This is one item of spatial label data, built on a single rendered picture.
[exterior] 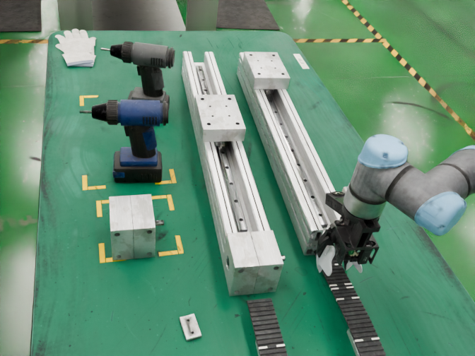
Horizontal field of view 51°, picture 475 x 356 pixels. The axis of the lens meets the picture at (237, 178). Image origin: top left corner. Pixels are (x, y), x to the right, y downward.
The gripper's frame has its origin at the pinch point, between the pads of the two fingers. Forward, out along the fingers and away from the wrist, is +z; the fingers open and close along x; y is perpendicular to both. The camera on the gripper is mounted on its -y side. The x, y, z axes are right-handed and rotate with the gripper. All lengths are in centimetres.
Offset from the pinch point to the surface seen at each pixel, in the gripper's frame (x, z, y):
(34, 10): -102, 78, -304
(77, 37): -58, 0, -106
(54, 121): -62, 2, -59
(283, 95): 3, -6, -58
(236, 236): -22.1, -7.4, -3.7
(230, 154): -16.7, -2.8, -36.0
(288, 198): -4.9, -1.1, -20.3
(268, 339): -19.1, -1.1, 16.7
